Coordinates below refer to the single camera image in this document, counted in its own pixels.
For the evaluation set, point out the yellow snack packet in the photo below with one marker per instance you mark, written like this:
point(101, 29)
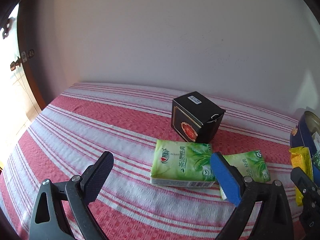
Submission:
point(300, 160)

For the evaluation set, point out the black box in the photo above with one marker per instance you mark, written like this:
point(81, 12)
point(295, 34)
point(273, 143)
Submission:
point(200, 120)

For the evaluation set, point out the hanging door ornament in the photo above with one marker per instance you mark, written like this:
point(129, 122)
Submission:
point(7, 27)

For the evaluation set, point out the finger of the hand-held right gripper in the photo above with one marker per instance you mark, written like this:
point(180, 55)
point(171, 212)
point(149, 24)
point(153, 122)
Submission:
point(303, 180)

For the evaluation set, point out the red white striped cloth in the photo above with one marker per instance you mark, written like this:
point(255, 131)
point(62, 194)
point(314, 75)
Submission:
point(100, 120)

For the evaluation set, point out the round metal tin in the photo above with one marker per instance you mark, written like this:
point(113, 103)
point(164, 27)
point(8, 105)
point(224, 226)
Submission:
point(301, 132)

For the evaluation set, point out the green tissue pack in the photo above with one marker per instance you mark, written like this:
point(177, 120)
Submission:
point(250, 165)
point(180, 162)

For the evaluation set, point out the dark wooden door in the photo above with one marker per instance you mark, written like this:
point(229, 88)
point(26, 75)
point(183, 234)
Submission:
point(25, 45)

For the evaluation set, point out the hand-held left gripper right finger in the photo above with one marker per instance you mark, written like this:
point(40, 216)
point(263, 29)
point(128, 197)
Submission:
point(225, 180)

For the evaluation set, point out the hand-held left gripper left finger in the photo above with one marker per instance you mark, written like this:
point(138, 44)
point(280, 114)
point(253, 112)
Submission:
point(97, 177)

